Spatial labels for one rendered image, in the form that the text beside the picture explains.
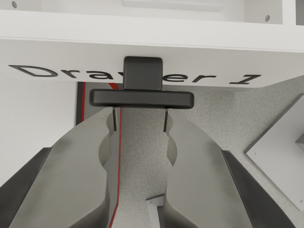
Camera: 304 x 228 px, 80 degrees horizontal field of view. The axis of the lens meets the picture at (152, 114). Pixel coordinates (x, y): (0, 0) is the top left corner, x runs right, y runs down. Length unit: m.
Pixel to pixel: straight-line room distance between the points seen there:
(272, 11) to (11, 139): 0.35
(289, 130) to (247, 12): 1.09
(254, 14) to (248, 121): 1.00
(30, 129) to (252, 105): 1.11
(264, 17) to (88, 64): 0.17
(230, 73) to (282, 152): 1.11
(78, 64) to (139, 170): 0.94
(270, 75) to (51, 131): 0.28
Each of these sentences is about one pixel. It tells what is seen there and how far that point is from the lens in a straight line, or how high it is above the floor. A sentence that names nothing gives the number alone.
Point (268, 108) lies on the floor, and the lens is 1.27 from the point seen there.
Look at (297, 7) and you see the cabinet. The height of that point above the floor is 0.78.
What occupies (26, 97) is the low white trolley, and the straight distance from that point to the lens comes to 0.33.
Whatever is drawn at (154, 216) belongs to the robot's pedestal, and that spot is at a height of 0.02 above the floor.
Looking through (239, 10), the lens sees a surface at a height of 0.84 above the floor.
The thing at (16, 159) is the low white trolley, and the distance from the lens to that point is 0.33.
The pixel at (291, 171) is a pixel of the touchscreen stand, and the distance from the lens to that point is 1.33.
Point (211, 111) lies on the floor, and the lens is 1.11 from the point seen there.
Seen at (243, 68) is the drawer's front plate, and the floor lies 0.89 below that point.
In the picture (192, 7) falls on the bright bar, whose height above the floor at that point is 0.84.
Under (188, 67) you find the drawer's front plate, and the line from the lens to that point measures 0.16.
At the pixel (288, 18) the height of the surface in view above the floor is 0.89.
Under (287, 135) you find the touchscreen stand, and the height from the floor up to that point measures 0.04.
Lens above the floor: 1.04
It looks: 86 degrees down
